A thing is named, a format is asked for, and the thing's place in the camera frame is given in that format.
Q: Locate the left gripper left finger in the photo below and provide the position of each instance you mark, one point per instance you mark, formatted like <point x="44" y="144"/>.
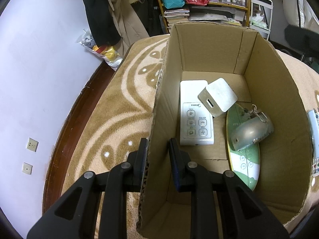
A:
<point x="95" y="198"/>

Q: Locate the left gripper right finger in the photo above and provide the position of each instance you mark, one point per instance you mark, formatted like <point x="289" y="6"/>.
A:
<point x="221" y="202"/>

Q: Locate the green oval remote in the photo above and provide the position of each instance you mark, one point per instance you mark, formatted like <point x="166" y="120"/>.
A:
<point x="245" y="163"/>

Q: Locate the white TV remote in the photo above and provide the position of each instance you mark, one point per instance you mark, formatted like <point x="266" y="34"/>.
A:
<point x="313" y="122"/>

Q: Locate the silver cartoon earbud case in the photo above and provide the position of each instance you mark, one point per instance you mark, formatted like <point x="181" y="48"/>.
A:
<point x="256" y="128"/>

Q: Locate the cardboard box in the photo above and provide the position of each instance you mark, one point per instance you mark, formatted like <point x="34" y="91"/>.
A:
<point x="281" y="86"/>

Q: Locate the white square charger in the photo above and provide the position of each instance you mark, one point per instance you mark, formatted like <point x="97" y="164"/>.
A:
<point x="217" y="97"/>

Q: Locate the white Midea remote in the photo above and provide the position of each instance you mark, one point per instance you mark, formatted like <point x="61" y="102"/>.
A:
<point x="196" y="123"/>

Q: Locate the white trolley cart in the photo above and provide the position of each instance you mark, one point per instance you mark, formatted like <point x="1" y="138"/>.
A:
<point x="261" y="16"/>

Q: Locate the wooden bookshelf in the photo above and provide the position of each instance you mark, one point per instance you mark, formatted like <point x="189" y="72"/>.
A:
<point x="237" y="4"/>

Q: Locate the stack of books right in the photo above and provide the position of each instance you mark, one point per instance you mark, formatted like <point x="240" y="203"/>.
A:
<point x="218" y="14"/>

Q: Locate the stack of books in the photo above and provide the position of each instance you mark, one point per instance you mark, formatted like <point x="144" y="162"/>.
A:
<point x="175" y="16"/>
<point x="218" y="14"/>

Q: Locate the stack of books left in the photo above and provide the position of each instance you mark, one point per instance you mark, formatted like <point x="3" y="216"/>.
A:
<point x="175" y="16"/>

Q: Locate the plastic snack bag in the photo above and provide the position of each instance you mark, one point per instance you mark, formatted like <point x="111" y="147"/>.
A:
<point x="106" y="52"/>

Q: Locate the black hanging coat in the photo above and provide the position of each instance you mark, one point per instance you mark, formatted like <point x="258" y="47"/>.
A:
<point x="101" y="23"/>

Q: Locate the beige trench coat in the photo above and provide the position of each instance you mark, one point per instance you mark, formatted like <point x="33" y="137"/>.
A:
<point x="127" y="23"/>

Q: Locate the lower wall socket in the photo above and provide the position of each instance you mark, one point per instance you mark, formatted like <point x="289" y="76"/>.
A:
<point x="27" y="168"/>

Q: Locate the wall socket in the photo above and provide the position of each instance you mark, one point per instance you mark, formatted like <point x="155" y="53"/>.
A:
<point x="32" y="145"/>
<point x="27" y="168"/>

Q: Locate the upper wall socket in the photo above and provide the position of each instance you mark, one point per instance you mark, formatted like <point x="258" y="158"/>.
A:
<point x="32" y="145"/>

